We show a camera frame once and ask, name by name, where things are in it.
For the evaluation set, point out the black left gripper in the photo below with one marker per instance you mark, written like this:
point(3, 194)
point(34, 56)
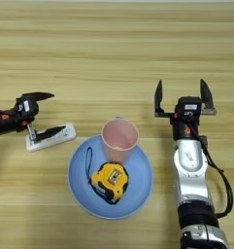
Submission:
point(6, 121)

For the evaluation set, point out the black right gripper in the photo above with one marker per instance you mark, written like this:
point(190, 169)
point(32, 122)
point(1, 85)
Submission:
point(180, 129)

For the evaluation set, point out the white remote control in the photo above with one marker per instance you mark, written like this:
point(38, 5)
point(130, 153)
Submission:
point(65, 134)

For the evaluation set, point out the pink plastic cup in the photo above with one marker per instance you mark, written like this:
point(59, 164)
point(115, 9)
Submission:
point(120, 142)

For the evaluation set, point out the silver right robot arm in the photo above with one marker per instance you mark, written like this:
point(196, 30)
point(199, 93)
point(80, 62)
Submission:
point(189, 175)

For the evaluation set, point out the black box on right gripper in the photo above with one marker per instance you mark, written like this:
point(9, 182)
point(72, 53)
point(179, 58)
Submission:
point(189, 105)

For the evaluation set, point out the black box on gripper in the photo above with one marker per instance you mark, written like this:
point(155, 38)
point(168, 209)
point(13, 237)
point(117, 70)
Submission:
point(189, 105)
point(26, 108)

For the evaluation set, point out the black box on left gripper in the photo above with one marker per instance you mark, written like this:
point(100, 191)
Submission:
point(26, 108)

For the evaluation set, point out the yellow black tape measure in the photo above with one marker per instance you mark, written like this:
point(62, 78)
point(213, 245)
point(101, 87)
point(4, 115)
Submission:
point(108, 181)

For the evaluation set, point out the light blue round plate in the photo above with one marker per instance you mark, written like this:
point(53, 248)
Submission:
point(138, 188)

